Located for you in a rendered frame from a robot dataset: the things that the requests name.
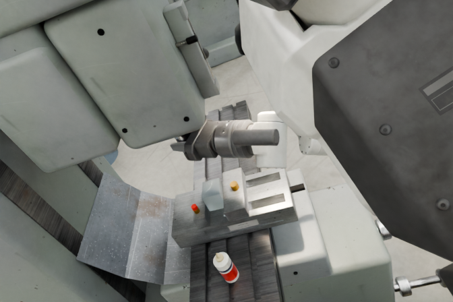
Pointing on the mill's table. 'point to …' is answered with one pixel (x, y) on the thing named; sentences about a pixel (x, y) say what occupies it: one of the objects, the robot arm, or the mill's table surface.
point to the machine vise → (187, 228)
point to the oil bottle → (226, 267)
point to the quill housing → (131, 63)
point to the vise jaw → (235, 204)
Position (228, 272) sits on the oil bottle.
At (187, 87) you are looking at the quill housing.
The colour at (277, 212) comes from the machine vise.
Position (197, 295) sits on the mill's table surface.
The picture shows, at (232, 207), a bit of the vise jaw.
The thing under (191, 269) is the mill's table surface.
